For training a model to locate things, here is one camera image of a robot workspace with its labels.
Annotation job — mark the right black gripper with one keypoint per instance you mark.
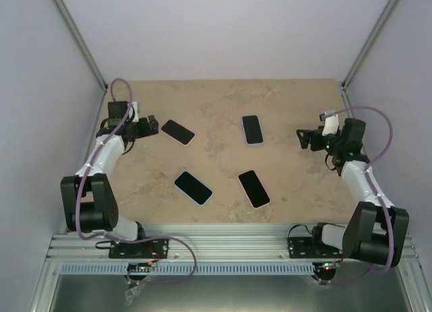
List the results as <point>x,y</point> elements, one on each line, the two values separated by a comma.
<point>315,134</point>

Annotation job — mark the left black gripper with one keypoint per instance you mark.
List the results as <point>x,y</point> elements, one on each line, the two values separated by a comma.
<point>146,130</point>

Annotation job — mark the teal phone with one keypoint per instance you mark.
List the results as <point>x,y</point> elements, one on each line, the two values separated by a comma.
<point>252,130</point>

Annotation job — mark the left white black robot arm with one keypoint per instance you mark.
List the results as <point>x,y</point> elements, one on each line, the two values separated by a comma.
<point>89,203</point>

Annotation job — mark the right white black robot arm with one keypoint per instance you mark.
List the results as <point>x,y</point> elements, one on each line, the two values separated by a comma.
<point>376,231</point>

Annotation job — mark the phone in light blue case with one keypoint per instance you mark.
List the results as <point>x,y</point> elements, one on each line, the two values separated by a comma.
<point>193,188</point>

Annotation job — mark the phone in pale pink case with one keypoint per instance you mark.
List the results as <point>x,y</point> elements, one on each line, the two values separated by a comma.
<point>254,189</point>

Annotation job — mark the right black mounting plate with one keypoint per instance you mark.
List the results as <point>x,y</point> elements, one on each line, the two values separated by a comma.
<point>307,248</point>

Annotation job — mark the black mounting plate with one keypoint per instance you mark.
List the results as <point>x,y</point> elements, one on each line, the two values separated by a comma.
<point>155,250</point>
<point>307,248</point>

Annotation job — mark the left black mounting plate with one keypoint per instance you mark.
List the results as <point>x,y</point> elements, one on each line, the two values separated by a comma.
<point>155,250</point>

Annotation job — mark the right circuit board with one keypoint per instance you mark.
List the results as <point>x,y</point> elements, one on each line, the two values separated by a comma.
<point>330,265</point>

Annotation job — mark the circuit board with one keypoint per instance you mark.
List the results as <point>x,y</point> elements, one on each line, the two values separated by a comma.
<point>330,265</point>
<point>144,267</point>

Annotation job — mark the left circuit board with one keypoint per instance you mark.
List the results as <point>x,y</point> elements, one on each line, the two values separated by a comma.
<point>144,267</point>

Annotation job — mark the clear plastic bag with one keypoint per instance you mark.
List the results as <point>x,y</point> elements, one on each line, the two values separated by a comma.
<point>133,291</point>

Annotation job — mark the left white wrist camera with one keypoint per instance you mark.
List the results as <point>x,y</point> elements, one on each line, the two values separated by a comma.
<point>134,111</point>

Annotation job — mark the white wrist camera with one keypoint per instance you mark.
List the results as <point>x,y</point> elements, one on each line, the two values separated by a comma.
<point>134,111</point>
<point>331,122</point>

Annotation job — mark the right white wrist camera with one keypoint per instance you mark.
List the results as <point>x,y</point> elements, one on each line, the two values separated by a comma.
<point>331,122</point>

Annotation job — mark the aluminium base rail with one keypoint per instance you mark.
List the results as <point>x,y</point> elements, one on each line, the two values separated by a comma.
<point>210,242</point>

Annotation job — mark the grey slotted cable duct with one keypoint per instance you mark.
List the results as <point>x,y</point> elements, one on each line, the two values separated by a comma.
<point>282,268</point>

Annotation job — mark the right aluminium frame post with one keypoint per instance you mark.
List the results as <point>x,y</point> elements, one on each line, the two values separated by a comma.
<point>372,38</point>

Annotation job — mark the aluminium frame post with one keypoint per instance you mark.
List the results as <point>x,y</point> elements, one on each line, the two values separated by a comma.
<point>372,38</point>
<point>80,42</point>

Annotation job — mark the left aluminium frame post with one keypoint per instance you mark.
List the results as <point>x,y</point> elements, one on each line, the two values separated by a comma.
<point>80,42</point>

